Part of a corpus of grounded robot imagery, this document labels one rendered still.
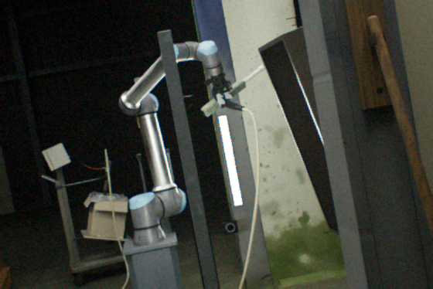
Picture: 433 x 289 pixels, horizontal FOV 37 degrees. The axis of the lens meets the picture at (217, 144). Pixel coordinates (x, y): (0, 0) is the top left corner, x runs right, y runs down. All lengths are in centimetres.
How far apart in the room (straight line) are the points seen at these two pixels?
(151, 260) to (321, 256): 143
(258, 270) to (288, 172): 71
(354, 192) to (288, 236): 298
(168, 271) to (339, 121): 228
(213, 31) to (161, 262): 164
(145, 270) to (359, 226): 223
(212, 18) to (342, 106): 295
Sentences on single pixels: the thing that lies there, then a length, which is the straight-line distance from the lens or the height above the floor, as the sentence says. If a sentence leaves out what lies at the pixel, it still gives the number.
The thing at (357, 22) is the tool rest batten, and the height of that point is 146.
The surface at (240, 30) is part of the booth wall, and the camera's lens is 441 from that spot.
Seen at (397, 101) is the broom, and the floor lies 126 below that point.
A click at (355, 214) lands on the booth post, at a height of 102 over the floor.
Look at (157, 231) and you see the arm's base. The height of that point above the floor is 70.
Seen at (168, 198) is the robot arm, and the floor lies 86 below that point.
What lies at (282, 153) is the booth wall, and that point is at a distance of 442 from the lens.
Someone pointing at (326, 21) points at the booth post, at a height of 147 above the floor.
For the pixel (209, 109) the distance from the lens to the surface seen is 344.
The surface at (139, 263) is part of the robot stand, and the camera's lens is 363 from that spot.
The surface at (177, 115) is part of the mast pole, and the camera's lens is 240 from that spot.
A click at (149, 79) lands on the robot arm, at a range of 346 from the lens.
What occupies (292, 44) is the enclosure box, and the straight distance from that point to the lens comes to 332.
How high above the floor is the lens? 132
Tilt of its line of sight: 3 degrees down
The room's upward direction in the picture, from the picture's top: 10 degrees counter-clockwise
